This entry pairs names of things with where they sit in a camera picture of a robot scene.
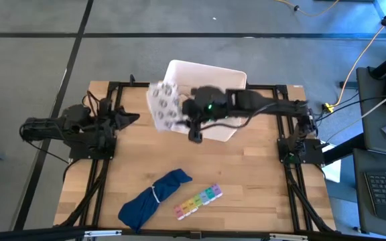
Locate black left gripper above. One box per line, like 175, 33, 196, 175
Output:
90, 106, 141, 135

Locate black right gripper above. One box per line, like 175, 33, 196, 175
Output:
182, 84, 229, 123

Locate grey patterned white pack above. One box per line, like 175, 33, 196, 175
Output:
147, 80, 185, 133

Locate white perforated plastic basket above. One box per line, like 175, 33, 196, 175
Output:
162, 59, 248, 143

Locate blue cloth bundle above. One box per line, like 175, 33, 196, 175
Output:
117, 168, 194, 232

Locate rainbow weekly pill organizer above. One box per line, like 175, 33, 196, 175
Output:
174, 183, 224, 221

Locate white paper sheet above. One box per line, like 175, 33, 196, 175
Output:
320, 142, 342, 184

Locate dark grey side table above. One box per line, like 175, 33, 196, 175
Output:
356, 65, 386, 158
352, 147, 386, 235

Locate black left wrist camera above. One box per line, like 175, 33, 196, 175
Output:
98, 98, 113, 114

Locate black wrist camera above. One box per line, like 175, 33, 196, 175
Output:
98, 98, 113, 114
188, 129, 203, 144

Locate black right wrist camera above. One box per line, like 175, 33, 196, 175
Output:
188, 129, 203, 144

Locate black metal table frame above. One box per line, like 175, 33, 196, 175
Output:
54, 80, 338, 235

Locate silver metal bracket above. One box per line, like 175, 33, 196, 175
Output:
84, 229, 123, 238
268, 232, 308, 241

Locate yellow extension cord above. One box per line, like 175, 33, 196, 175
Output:
325, 3, 386, 114
273, 0, 340, 17

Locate black horizontal rail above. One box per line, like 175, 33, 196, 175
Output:
0, 226, 386, 241

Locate white cable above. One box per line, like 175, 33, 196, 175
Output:
326, 83, 386, 143

